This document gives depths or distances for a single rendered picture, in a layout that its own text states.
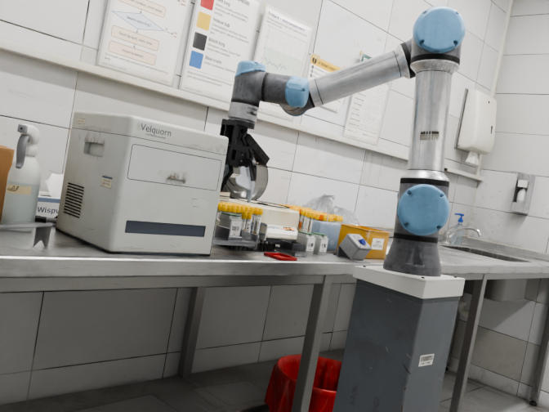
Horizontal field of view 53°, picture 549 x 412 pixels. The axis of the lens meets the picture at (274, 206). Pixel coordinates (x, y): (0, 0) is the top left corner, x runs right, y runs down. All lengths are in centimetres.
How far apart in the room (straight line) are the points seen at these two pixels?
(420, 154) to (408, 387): 57
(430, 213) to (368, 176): 164
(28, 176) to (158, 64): 80
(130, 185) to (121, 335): 98
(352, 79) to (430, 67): 24
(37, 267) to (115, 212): 21
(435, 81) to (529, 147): 261
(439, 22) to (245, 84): 49
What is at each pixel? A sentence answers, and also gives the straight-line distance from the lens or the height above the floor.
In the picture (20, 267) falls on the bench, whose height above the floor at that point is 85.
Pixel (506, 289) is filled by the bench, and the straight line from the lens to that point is 322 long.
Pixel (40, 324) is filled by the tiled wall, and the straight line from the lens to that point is 196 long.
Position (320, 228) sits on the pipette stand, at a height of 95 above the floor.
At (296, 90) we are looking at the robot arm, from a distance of 141.
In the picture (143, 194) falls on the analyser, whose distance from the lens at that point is 125.
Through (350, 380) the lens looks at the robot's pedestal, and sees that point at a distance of 155.
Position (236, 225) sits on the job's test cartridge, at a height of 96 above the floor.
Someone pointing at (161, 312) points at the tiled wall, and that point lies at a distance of 218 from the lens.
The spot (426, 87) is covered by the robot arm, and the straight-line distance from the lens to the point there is 139.
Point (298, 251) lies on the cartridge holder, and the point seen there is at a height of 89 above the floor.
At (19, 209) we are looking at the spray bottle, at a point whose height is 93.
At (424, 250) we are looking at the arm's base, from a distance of 147.
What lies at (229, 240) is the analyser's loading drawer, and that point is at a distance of 145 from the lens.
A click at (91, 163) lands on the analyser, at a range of 134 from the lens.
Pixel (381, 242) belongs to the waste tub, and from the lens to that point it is 200.
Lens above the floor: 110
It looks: 3 degrees down
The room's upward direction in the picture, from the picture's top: 10 degrees clockwise
